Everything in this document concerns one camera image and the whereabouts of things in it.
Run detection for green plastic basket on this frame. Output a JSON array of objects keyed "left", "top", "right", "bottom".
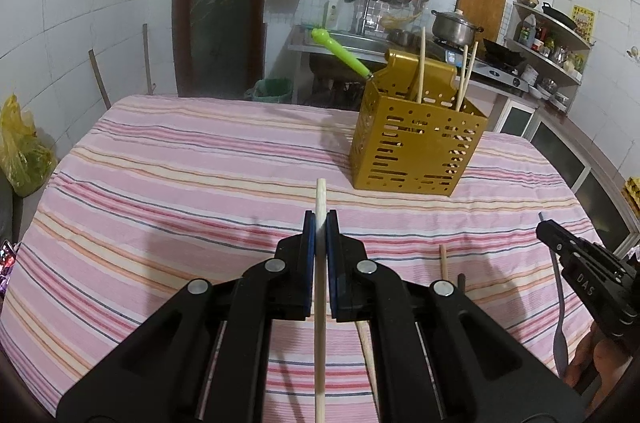
[{"left": 252, "top": 78, "right": 295, "bottom": 104}]

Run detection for gas stove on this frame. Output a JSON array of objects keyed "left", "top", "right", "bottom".
[{"left": 430, "top": 38, "right": 531, "bottom": 92}]

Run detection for steel cooking pot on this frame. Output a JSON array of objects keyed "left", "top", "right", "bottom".
[{"left": 431, "top": 9, "right": 485, "bottom": 48}]

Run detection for steel sink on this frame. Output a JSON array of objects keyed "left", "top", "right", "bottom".
[{"left": 287, "top": 25, "right": 396, "bottom": 54}]

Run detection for wooden cutting board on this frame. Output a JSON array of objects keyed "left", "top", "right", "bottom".
[{"left": 457, "top": 0, "right": 508, "bottom": 44}]

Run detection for yellow plastic bag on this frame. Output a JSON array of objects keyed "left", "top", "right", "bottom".
[{"left": 0, "top": 95, "right": 58, "bottom": 198}]

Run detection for smartphone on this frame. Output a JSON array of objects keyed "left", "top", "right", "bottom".
[{"left": 0, "top": 239, "right": 21, "bottom": 304}]

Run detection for kitchen counter cabinets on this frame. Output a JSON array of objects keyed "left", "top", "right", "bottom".
[{"left": 492, "top": 93, "right": 640, "bottom": 249}]

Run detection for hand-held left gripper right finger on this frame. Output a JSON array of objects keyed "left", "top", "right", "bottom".
[{"left": 325, "top": 209, "right": 586, "bottom": 423}]

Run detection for yellow wall poster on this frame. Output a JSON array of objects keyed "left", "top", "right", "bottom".
[{"left": 571, "top": 5, "right": 597, "bottom": 44}]

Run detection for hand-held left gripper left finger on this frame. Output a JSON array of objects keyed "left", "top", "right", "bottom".
[{"left": 55, "top": 210, "right": 318, "bottom": 423}]

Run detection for black two-handled wok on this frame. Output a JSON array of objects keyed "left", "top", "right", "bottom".
[{"left": 541, "top": 2, "right": 583, "bottom": 31}]

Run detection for brown framed glass door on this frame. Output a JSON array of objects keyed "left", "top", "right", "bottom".
[{"left": 172, "top": 0, "right": 275, "bottom": 101}]

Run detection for green handled metal fork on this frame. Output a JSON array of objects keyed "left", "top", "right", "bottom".
[{"left": 311, "top": 28, "right": 375, "bottom": 82}]

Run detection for yellow perforated utensil holder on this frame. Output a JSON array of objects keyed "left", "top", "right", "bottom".
[{"left": 349, "top": 49, "right": 488, "bottom": 198}]

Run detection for stack of white bowls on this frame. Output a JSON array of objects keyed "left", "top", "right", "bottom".
[{"left": 522, "top": 65, "right": 571, "bottom": 108}]

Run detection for white corner shelf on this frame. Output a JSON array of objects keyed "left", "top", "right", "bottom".
[{"left": 505, "top": 0, "right": 596, "bottom": 86}]

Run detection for long wooden stick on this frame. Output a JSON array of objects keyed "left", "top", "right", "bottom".
[{"left": 142, "top": 23, "right": 153, "bottom": 96}]

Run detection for short wooden stick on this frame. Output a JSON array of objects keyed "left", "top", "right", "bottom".
[{"left": 88, "top": 49, "right": 112, "bottom": 110}]

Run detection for pink striped tablecloth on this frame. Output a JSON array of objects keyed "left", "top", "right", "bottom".
[{"left": 0, "top": 95, "right": 640, "bottom": 423}]

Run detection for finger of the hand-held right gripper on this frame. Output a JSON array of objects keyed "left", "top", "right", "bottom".
[{"left": 536, "top": 219, "right": 626, "bottom": 319}]

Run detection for row of condiment bottles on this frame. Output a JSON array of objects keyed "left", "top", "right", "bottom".
[{"left": 517, "top": 14, "right": 586, "bottom": 74}]

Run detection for person's right hand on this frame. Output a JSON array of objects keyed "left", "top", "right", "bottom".
[{"left": 564, "top": 324, "right": 634, "bottom": 410}]

